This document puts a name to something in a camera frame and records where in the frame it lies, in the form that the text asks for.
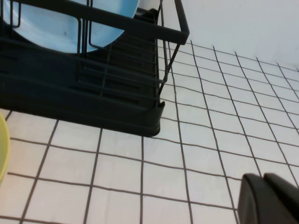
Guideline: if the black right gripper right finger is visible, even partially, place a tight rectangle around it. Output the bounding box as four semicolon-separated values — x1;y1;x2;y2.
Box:
263;172;299;224

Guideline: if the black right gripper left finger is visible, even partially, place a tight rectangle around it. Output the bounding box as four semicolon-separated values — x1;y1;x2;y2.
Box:
237;174;298;224

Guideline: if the light blue round plate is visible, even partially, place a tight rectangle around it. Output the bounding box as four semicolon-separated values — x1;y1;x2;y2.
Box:
3;0;141;55

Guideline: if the yellow round plate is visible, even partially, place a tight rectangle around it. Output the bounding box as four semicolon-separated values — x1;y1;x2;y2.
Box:
0;112;11;187

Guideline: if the black plastic drip tray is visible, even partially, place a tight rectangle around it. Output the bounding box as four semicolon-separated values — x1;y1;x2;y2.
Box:
0;8;166;138

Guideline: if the black wire dish rack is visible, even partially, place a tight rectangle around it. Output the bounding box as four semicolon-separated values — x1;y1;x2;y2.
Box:
0;0;190;104

